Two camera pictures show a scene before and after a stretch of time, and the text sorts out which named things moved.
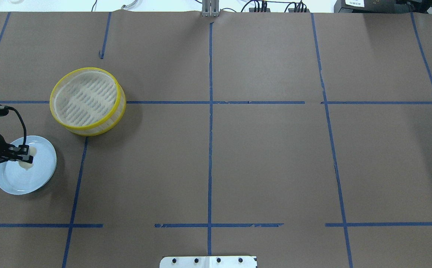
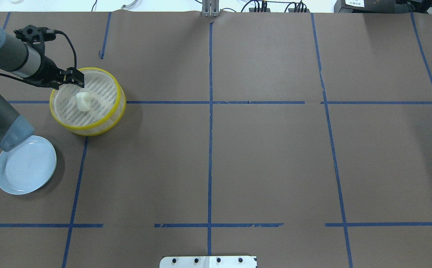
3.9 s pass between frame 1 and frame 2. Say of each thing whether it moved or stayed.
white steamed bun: moved
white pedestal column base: stayed
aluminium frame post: stayed
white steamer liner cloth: stayed
